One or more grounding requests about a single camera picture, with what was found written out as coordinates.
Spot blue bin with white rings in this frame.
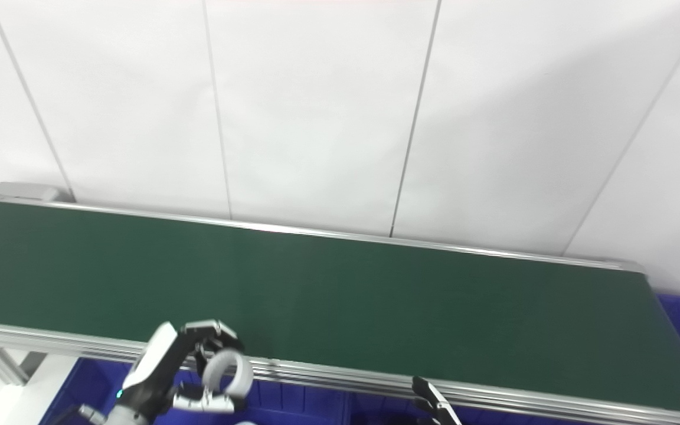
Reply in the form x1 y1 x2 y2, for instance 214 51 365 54
38 357 351 425

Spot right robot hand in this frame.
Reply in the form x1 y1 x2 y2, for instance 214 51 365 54
411 376 463 425

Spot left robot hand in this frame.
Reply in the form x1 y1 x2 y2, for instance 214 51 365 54
116 319 247 421

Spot grey conveyor end housing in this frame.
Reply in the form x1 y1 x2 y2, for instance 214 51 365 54
0 181 61 203

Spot aluminium conveyor support leg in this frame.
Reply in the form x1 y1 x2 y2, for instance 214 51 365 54
0 344 46 386

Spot green conveyor belt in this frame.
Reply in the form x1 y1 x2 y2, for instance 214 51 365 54
0 200 680 415
0 195 680 425

